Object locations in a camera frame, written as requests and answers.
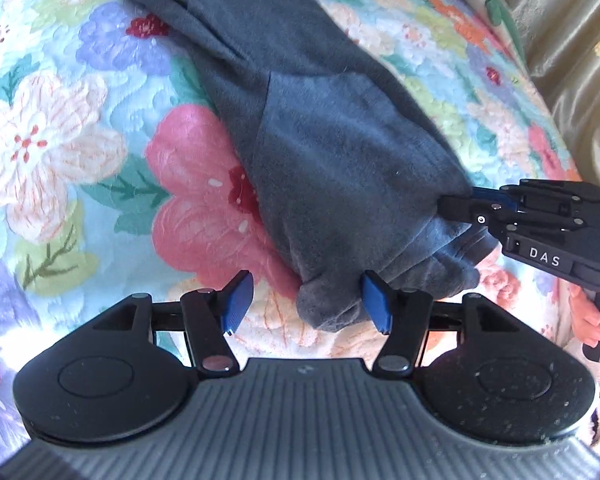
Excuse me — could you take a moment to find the dark grey garment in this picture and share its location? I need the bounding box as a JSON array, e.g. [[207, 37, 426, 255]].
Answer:
[[132, 0, 495, 332]]

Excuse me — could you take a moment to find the person's right hand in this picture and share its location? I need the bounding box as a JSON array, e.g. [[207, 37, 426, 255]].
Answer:
[[568, 284, 600, 348]]

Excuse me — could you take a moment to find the floral quilted bedspread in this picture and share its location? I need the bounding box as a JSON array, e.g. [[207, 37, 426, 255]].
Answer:
[[0, 0, 579, 463]]

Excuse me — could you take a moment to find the beige satin curtain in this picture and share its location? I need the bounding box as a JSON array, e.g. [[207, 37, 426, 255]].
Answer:
[[506, 0, 600, 185]]

